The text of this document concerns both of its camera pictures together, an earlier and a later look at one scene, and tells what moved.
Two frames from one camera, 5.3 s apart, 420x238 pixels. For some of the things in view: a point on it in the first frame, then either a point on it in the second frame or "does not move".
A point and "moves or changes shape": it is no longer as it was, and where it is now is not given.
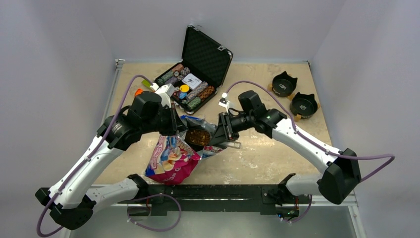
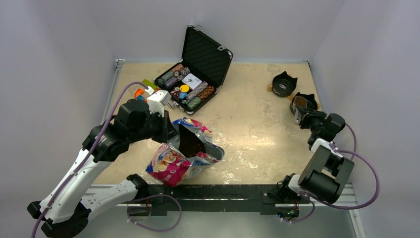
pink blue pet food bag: (175, 157) moves or changes shape
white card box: (191, 81) does not move
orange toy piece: (138, 92) does not move
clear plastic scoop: (233, 144) → (298, 113)
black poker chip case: (196, 79) does not move
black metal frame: (264, 198) does not move
